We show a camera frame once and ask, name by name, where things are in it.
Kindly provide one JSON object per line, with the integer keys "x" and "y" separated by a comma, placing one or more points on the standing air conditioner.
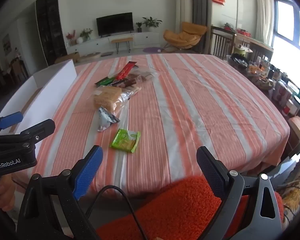
{"x": 183, "y": 5}

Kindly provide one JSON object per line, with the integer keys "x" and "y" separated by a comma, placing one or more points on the person's left hand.
{"x": 5, "y": 192}

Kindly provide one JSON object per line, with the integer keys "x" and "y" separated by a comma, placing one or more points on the floral printed cloth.
{"x": 295, "y": 192}

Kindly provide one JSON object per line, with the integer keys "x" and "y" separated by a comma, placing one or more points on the black television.
{"x": 115, "y": 24}

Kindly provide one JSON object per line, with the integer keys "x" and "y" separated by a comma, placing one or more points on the clear bag of tan biscuits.
{"x": 107, "y": 97}

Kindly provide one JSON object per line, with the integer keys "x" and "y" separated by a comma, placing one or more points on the white board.
{"x": 52, "y": 85}

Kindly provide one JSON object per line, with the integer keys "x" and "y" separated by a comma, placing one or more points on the clear bag of brown cookies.
{"x": 142, "y": 76}

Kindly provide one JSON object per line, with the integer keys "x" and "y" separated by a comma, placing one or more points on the orange striped tablecloth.
{"x": 190, "y": 105}

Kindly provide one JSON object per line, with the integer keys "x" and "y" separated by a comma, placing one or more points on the wooden bench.
{"x": 121, "y": 40}

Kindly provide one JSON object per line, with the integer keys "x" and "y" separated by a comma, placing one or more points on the white curtain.
{"x": 263, "y": 12}

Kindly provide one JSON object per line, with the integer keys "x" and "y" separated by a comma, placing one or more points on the small potted plant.
{"x": 139, "y": 26}

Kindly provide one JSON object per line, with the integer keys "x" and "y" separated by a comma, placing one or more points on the wooden chair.
{"x": 261, "y": 51}
{"x": 222, "y": 42}

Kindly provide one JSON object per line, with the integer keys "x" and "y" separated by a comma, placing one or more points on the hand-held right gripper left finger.
{"x": 87, "y": 172}

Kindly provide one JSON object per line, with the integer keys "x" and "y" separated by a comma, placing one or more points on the potted plant with white vase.
{"x": 86, "y": 33}

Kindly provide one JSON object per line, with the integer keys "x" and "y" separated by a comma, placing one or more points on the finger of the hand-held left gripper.
{"x": 40, "y": 130}
{"x": 10, "y": 120}

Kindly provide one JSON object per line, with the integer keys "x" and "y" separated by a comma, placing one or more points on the green snack packet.
{"x": 125, "y": 141}

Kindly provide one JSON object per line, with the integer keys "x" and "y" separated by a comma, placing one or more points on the purple floor mat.
{"x": 152, "y": 50}

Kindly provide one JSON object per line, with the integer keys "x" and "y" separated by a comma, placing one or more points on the grey curtain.
{"x": 200, "y": 2}

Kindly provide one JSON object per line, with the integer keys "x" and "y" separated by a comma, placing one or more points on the grey triangular snack packet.
{"x": 105, "y": 120}

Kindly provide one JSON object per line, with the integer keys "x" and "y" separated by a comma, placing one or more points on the green sausage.
{"x": 105, "y": 81}

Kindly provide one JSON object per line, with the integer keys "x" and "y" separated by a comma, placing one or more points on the red flower arrangement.
{"x": 70, "y": 36}

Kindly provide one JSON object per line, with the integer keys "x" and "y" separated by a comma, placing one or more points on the white TV cabinet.
{"x": 145, "y": 38}

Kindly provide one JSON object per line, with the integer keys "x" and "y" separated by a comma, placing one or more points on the dark display cabinet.
{"x": 51, "y": 27}

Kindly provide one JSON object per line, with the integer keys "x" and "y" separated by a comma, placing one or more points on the window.
{"x": 290, "y": 42}

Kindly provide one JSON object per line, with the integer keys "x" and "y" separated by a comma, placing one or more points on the large potted plant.
{"x": 152, "y": 22}

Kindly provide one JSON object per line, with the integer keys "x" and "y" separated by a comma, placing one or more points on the orange lounge chair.
{"x": 182, "y": 36}

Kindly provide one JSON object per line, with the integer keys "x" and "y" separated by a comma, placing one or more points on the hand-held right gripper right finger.
{"x": 211, "y": 172}

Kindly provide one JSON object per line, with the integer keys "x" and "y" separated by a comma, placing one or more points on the brown cardboard box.
{"x": 67, "y": 57}

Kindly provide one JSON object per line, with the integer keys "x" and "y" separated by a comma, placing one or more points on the red snack packet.
{"x": 125, "y": 70}

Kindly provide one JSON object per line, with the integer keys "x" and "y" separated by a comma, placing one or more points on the brown chocolate bar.
{"x": 126, "y": 83}

